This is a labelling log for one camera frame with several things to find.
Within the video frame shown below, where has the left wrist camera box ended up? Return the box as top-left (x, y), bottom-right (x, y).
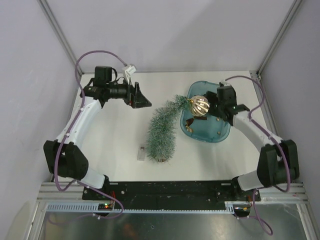
top-left (122, 64), bottom-right (137, 85)

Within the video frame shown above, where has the small frosted christmas tree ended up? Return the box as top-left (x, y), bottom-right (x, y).
top-left (145, 95), bottom-right (191, 163)

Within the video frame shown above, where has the clear plastic packet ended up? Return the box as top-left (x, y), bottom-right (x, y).
top-left (137, 145), bottom-right (146, 161)

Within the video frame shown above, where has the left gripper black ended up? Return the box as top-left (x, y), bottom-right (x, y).
top-left (106, 76), bottom-right (151, 109)

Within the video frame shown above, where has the right aluminium frame post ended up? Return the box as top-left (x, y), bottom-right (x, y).
top-left (256, 0), bottom-right (305, 76)

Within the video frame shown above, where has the grey slotted cable duct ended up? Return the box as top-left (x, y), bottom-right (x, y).
top-left (46, 202), bottom-right (235, 214)

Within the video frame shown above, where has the blue plastic tub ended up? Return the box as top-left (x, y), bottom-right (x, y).
top-left (180, 80), bottom-right (231, 143)

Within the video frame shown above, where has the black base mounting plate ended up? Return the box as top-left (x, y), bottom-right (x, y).
top-left (82, 180), bottom-right (261, 209)

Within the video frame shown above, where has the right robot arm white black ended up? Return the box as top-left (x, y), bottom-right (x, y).
top-left (204, 85), bottom-right (300, 201)

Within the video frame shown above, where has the large silver ribbed bauble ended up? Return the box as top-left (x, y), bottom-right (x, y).
top-left (188, 95), bottom-right (210, 117)

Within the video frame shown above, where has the aluminium frame post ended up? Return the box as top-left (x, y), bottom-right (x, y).
top-left (256, 0), bottom-right (305, 76)
top-left (37, 0), bottom-right (77, 66)

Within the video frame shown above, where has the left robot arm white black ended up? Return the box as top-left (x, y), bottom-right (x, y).
top-left (43, 64), bottom-right (152, 200)

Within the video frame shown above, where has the left aluminium frame post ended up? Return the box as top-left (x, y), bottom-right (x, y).
top-left (37, 0), bottom-right (77, 66)

